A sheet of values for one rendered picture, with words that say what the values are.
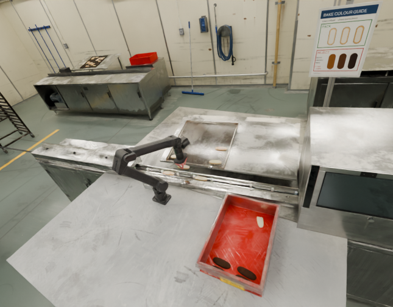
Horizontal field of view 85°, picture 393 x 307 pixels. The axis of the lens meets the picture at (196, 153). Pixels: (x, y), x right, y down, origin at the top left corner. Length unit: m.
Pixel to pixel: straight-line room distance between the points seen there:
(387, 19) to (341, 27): 3.09
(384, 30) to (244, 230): 4.27
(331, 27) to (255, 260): 1.55
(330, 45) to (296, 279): 1.50
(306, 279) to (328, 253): 0.19
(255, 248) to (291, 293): 0.24
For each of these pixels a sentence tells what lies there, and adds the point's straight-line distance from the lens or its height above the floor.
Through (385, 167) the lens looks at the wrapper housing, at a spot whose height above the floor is 1.30.
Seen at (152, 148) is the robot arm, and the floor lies 1.25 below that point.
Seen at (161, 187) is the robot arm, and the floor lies 0.97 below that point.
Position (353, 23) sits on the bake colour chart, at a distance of 1.88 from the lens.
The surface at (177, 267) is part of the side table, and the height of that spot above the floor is 0.82.
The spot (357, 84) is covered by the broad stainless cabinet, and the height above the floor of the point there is 0.87.
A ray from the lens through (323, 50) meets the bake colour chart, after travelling 1.91.
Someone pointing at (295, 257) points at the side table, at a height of 0.82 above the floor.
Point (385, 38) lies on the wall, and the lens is 5.03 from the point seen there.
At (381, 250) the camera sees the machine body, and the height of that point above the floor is 0.78.
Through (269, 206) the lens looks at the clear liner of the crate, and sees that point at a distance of 1.34.
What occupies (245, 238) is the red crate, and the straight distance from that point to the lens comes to 1.32.
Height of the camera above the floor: 1.98
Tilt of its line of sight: 38 degrees down
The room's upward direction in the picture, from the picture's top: 12 degrees counter-clockwise
